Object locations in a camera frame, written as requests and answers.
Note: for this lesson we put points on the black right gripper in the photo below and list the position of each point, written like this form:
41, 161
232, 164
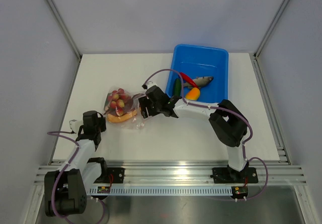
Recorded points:
145, 101

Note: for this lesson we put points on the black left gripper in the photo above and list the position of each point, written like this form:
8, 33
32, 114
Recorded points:
101, 120

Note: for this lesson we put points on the green toy pepper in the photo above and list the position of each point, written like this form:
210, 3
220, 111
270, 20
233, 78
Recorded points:
177, 87

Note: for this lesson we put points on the clear zip top bag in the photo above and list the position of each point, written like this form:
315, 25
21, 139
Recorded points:
137, 122

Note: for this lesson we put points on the orange toy fruit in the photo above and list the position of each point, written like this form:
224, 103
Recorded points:
193, 94

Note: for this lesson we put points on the red toy chili pepper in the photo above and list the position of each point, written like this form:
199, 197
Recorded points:
188, 79

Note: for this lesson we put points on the grey toy fish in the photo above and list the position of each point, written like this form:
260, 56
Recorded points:
200, 82

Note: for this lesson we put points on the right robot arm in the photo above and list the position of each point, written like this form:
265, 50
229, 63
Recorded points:
229, 125

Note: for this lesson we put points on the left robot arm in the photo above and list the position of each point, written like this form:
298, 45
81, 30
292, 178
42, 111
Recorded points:
65, 189

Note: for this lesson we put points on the orange toy croissant bread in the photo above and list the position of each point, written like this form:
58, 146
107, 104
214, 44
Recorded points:
118, 119

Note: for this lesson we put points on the red toy grape bunch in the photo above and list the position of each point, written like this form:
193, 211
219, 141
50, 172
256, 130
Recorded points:
118, 102

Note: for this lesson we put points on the blue plastic bin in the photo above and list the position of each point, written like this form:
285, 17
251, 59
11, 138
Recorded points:
201, 61

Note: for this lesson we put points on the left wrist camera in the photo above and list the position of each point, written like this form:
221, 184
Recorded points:
75, 125

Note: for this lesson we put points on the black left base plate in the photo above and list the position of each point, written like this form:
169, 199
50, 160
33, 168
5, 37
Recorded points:
116, 175

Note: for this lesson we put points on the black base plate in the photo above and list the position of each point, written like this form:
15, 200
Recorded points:
116, 175
227, 175

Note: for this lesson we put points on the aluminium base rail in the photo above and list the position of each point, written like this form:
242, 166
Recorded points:
198, 172

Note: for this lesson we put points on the white slotted cable duct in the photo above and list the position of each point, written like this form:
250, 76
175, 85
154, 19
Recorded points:
160, 191

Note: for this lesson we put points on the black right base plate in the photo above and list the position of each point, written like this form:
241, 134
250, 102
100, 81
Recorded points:
227, 175

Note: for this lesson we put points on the aluminium frame post left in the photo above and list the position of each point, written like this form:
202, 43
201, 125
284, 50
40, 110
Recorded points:
57, 15

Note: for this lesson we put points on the aluminium frame post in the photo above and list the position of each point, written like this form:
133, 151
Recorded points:
57, 15
279, 13

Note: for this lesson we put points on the aluminium frame post right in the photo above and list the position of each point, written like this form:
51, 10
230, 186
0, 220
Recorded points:
279, 13

